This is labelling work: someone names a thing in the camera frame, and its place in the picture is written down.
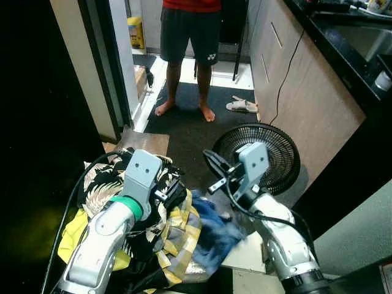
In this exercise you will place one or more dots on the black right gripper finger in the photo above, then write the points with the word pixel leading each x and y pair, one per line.
pixel 216 185
pixel 214 160

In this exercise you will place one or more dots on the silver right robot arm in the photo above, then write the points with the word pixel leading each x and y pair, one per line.
pixel 285 245

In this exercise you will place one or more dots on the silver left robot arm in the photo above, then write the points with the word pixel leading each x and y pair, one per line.
pixel 98 239

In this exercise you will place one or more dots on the yellow grey plaid garment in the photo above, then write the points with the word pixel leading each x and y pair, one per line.
pixel 184 233

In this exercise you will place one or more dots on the blue denim garment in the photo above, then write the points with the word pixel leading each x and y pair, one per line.
pixel 214 239

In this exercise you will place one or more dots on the black round floor fan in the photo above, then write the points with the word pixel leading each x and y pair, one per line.
pixel 280 153

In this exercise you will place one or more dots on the brown cardboard piece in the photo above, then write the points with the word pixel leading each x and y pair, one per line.
pixel 147 142

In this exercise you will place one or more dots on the beige slippers pair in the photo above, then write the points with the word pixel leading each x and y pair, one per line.
pixel 242 105

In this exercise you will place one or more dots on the white plastic stand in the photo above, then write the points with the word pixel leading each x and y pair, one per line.
pixel 245 257

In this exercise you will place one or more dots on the wood front kitchen cabinet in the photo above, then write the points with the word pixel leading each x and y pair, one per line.
pixel 306 104

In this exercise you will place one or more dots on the person in dark shorts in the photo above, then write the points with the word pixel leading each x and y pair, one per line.
pixel 190 30

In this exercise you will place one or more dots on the yellow plastic container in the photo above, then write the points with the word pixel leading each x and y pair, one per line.
pixel 135 33

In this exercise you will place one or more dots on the black kitchen counter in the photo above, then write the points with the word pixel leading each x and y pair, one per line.
pixel 343 67

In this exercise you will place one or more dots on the small white cup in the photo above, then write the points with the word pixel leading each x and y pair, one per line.
pixel 383 81

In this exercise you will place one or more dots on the steel kitchen sink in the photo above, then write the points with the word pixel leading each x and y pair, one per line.
pixel 361 41

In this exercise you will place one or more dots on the white printed mug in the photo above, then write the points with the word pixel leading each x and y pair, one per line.
pixel 378 5

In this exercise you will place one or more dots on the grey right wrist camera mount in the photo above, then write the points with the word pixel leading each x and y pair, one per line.
pixel 254 160

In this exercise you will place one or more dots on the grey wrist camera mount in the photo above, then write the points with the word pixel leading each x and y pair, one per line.
pixel 254 160
pixel 142 171

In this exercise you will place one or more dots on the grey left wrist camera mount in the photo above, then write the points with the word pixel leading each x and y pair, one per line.
pixel 142 171

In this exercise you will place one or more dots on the beige door frame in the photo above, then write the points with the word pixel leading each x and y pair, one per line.
pixel 79 67

